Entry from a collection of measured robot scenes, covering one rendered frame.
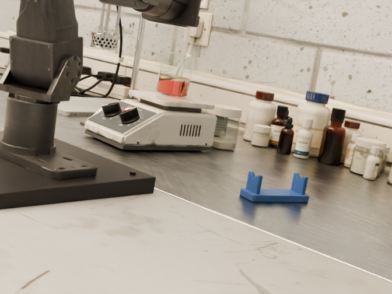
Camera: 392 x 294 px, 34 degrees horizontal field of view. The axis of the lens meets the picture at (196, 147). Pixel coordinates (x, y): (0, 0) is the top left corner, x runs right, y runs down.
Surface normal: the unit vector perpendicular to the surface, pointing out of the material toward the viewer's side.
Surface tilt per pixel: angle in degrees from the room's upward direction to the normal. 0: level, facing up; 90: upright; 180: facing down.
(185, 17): 87
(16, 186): 1
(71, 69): 90
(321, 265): 0
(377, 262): 0
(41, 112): 91
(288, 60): 90
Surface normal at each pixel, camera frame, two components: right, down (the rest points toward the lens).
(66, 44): 0.89, 0.22
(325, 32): -0.66, 0.02
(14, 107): -0.50, 0.09
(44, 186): 0.15, -0.97
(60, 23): 0.85, 0.00
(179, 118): 0.63, 0.23
